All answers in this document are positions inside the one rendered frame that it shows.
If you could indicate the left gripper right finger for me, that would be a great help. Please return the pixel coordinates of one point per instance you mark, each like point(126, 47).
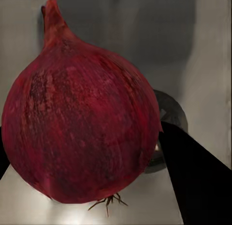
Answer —
point(202, 183)

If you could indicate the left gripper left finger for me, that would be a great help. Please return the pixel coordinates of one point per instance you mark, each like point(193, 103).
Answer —
point(4, 161)

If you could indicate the vidalia onion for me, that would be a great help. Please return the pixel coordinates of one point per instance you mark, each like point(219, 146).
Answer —
point(80, 122)

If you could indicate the drop in sink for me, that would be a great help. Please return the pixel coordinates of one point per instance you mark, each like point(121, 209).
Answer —
point(184, 50)

